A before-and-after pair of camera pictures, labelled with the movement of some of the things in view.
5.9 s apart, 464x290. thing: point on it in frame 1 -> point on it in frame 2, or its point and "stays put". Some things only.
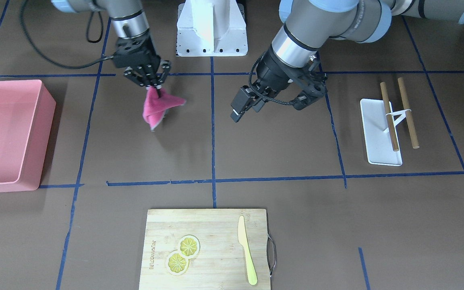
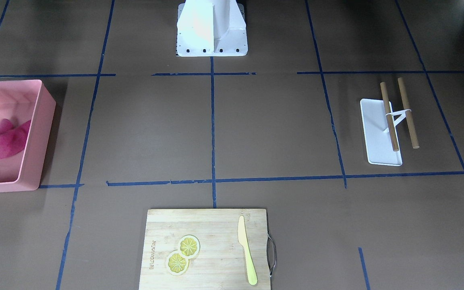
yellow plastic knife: (243, 239) stays put
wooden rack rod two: (408, 118) stays put
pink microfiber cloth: (154, 107) -> (1, 141)
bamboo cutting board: (205, 249) stays put
